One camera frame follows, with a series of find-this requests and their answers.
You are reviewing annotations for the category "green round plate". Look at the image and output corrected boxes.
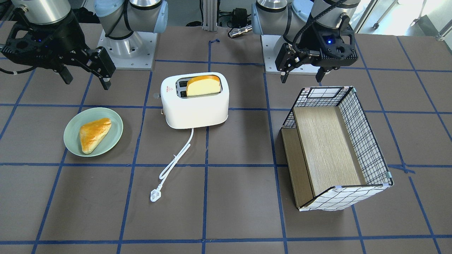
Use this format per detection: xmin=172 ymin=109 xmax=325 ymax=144
xmin=64 ymin=107 xmax=123 ymax=157

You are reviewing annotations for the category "aluminium frame post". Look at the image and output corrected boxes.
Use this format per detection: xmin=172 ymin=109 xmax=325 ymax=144
xmin=201 ymin=0 xmax=218 ymax=33

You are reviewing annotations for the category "white toaster power cable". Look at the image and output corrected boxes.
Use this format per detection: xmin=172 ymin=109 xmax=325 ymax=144
xmin=150 ymin=128 xmax=194 ymax=202

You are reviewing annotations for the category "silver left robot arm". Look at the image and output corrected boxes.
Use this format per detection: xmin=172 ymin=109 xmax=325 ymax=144
xmin=252 ymin=0 xmax=359 ymax=83

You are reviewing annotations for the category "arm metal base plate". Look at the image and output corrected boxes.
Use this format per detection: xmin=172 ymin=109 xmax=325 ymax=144
xmin=97 ymin=31 xmax=159 ymax=71
xmin=260 ymin=34 xmax=318 ymax=75

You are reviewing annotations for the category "golden triangular pastry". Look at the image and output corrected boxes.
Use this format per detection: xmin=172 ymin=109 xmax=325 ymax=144
xmin=79 ymin=118 xmax=112 ymax=154

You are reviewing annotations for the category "yellow bread slice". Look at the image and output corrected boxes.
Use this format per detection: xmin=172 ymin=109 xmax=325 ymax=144
xmin=186 ymin=75 xmax=221 ymax=97

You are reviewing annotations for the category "white two-slot toaster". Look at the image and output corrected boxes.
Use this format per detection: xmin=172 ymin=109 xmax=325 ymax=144
xmin=160 ymin=72 xmax=230 ymax=129

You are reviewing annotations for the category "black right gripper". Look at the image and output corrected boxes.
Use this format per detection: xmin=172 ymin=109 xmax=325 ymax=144
xmin=1 ymin=12 xmax=116 ymax=90

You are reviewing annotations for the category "silver metal connector plug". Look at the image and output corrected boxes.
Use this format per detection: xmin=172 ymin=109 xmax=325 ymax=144
xmin=227 ymin=25 xmax=253 ymax=38

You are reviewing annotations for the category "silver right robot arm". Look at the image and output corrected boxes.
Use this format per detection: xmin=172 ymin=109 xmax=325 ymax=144
xmin=1 ymin=0 xmax=168 ymax=90

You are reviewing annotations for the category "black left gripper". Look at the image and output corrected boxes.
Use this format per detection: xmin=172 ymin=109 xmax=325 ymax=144
xmin=275 ymin=25 xmax=358 ymax=84

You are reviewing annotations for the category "grid-patterned box with wooden base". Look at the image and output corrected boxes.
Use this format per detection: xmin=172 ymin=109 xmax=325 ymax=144
xmin=280 ymin=86 xmax=394 ymax=212

